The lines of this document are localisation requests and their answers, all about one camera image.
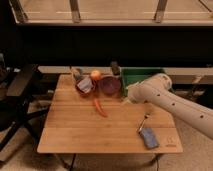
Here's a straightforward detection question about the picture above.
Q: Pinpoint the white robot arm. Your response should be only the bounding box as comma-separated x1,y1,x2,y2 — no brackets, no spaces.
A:
127,73,213,139

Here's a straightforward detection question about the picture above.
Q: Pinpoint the green plastic tray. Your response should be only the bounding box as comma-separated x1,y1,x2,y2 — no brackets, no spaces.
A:
121,67,164,96

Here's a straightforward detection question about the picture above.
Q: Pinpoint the purple bowl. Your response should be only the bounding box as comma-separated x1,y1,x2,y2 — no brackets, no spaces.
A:
99,76,121,95

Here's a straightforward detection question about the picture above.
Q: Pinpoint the orange apple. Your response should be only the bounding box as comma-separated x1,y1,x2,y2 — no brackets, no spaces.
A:
90,70,101,81

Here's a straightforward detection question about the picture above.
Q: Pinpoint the dark can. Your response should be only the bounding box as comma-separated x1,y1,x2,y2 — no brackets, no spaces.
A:
110,61,120,76

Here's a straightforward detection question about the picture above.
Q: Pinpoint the red bowl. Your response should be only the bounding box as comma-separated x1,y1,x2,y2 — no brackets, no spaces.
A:
75,78,96,96

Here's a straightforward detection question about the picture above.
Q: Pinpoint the orange carrot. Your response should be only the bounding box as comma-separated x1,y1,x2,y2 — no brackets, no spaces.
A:
93,98,107,117

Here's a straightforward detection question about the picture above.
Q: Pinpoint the wooden folding table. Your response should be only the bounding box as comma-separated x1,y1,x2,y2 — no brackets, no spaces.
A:
37,74,183,153

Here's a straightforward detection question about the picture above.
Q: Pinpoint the metal spoon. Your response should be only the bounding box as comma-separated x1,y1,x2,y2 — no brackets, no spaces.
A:
138,113,150,133

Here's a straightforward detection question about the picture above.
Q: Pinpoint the blue sponge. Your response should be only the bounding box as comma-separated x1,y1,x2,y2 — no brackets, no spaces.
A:
139,128,159,149

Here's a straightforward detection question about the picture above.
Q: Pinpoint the black office chair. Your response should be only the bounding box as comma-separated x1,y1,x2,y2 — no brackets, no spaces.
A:
0,64,49,152

